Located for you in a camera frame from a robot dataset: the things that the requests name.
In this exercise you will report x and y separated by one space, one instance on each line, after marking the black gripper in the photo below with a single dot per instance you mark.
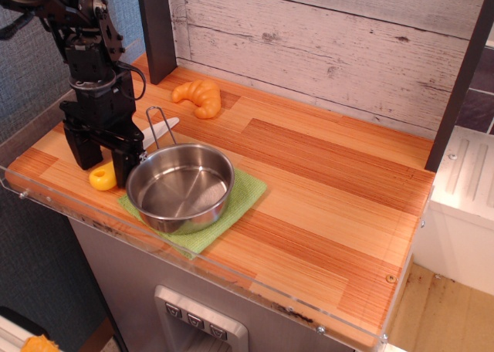
104 118

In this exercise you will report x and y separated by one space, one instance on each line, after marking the yellow handled toy knife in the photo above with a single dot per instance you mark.
104 178

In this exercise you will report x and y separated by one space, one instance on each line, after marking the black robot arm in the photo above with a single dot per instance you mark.
84 34

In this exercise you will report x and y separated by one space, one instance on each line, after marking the green cloth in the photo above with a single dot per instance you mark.
247 190

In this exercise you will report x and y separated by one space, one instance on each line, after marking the stainless steel pot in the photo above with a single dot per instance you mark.
182 188

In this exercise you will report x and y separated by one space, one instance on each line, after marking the orange toy croissant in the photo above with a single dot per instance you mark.
204 94

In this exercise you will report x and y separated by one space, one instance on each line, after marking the grey toy fridge cabinet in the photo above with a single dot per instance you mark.
128 277

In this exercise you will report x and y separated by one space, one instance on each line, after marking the silver dispenser button panel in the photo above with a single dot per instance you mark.
197 321

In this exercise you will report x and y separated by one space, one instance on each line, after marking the orange object bottom left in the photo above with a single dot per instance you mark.
39 344

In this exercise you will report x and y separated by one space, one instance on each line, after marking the white toy sink unit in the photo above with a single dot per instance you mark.
456 234

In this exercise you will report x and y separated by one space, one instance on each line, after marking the clear acrylic guard rail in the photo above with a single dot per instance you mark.
328 242

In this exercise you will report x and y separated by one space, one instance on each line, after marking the dark left shelf post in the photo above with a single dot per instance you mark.
158 37

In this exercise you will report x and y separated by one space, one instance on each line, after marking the dark shelf post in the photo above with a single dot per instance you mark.
465 75
158 37

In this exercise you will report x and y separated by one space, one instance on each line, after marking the dark right shelf post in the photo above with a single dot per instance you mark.
465 75

